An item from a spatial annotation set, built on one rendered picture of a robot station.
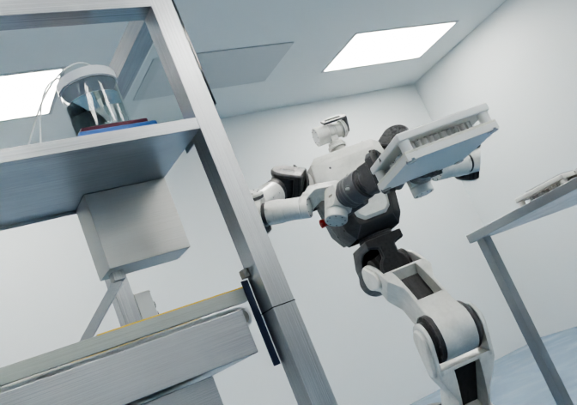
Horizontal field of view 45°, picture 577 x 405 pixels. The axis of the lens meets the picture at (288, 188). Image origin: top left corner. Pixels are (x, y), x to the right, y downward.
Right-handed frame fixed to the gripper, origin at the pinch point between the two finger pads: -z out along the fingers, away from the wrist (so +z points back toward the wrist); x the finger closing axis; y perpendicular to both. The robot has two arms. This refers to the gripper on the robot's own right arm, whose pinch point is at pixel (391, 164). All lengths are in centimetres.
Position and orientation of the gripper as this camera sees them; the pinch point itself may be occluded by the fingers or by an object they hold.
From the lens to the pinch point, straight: 185.2
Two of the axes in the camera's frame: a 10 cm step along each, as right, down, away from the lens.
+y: -7.1, 1.1, -7.0
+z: -5.9, 4.5, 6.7
